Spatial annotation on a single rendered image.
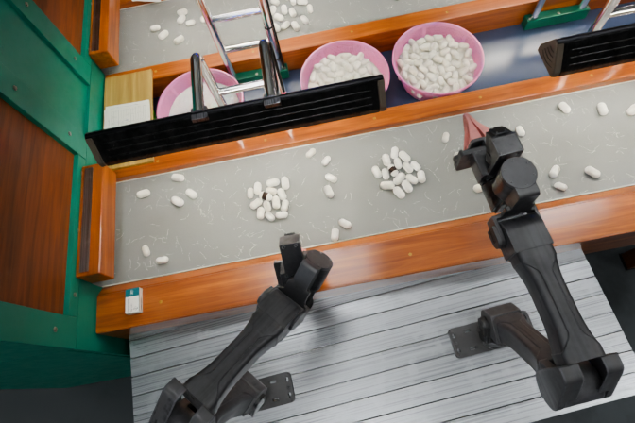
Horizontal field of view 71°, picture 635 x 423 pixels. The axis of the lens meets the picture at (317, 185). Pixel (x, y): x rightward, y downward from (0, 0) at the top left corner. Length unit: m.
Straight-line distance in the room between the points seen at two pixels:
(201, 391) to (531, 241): 0.59
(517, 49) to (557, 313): 0.99
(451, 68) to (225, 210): 0.78
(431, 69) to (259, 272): 0.78
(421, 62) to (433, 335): 0.78
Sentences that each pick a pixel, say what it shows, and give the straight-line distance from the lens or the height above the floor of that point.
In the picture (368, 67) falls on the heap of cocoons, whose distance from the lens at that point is 1.41.
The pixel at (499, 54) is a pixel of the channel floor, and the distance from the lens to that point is 1.58.
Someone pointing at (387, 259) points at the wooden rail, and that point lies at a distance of 1.12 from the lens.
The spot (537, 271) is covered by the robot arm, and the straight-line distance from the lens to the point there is 0.82.
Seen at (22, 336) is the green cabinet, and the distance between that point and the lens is 1.06.
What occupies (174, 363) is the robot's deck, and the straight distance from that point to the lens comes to 1.28.
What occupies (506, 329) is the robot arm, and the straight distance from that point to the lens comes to 1.03.
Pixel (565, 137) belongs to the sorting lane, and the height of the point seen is 0.74.
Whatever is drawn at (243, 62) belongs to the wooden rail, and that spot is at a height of 0.75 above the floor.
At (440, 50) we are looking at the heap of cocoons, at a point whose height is 0.72.
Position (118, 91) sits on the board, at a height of 0.78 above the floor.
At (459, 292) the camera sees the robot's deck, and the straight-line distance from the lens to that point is 1.24.
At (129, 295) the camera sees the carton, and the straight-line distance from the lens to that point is 1.23.
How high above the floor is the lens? 1.85
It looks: 66 degrees down
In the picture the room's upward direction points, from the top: 14 degrees counter-clockwise
